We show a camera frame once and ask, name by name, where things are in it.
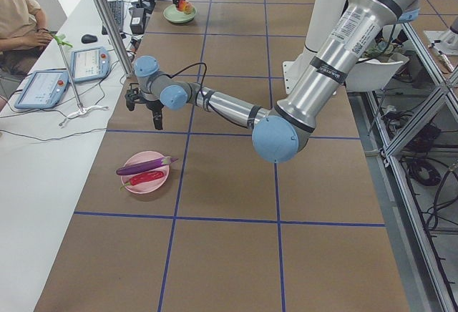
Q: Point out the green plate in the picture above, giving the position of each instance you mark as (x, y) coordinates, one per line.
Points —
(173, 15)

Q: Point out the seated person beige shirt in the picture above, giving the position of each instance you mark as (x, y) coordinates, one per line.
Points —
(24, 35)

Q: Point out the aluminium frame post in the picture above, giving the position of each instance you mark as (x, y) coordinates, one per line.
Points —
(114, 36)

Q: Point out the white plastic bin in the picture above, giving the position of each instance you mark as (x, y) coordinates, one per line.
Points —
(373, 75)

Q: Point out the black computer mouse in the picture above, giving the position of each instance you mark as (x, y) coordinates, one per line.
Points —
(88, 39)

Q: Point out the far blue teach pendant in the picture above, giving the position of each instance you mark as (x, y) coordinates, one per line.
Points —
(89, 64)

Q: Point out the red chili pepper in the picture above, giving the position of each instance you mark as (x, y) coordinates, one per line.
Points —
(145, 180)

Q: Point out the red pomegranate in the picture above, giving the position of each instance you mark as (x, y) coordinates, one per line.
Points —
(185, 7)

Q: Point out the black keyboard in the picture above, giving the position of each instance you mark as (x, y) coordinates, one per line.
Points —
(117, 10)

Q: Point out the black power adapter box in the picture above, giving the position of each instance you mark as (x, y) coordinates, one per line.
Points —
(137, 21)

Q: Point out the thin metal stand rod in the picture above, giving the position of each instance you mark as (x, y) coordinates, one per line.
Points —
(81, 109)

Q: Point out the purple eggplant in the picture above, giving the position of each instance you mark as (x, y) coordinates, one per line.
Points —
(145, 166)

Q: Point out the pink plate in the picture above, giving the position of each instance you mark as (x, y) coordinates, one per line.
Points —
(143, 157)

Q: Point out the near blue teach pendant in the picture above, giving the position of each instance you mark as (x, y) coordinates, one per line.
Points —
(43, 90)

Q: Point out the aluminium frame rack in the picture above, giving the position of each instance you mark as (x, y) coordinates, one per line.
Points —
(416, 118)

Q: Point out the blue teach pendant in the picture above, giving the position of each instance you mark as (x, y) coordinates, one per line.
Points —
(43, 90)
(89, 64)

